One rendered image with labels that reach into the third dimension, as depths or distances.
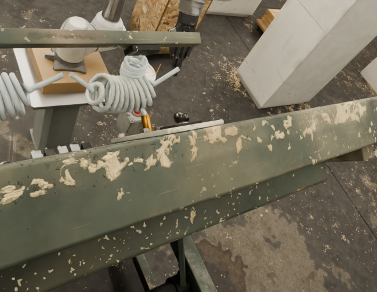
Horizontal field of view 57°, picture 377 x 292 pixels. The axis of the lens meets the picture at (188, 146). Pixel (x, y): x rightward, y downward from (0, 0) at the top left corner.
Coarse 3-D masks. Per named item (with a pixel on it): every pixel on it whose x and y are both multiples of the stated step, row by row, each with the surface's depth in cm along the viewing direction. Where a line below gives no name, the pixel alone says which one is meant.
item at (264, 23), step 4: (268, 12) 474; (272, 12) 471; (276, 12) 478; (264, 16) 479; (268, 16) 477; (272, 16) 468; (256, 20) 480; (260, 20) 483; (264, 20) 481; (268, 20) 475; (272, 20) 470; (260, 24) 476; (264, 24) 481; (268, 24) 477; (256, 28) 487; (264, 28) 475
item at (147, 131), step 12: (132, 48) 51; (144, 48) 52; (156, 48) 54; (132, 60) 55; (144, 60) 57; (132, 72) 56; (144, 72) 58; (144, 108) 61; (144, 120) 59; (144, 132) 53; (156, 132) 48; (168, 132) 46
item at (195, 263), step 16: (176, 240) 169; (192, 240) 172; (144, 256) 221; (176, 256) 172; (192, 256) 167; (144, 272) 216; (192, 272) 163; (144, 288) 217; (160, 288) 162; (176, 288) 163; (192, 288) 165; (208, 288) 161
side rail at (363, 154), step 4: (364, 148) 91; (368, 148) 92; (352, 152) 92; (356, 152) 91; (360, 152) 91; (364, 152) 91; (368, 152) 92; (372, 152) 93; (340, 156) 95; (344, 156) 94; (348, 156) 94; (352, 156) 93; (356, 156) 92; (360, 156) 91; (364, 156) 90; (368, 156) 92; (372, 156) 93; (328, 160) 98; (332, 160) 97; (336, 160) 96; (340, 160) 96; (344, 160) 95; (348, 160) 94; (352, 160) 93; (356, 160) 92; (360, 160) 91
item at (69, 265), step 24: (312, 168) 95; (240, 192) 80; (264, 192) 84; (288, 192) 89; (168, 216) 68; (192, 216) 72; (216, 216) 75; (96, 240) 60; (120, 240) 62; (144, 240) 65; (168, 240) 68; (24, 264) 53; (48, 264) 55; (72, 264) 57; (96, 264) 59; (0, 288) 51; (24, 288) 53; (48, 288) 55
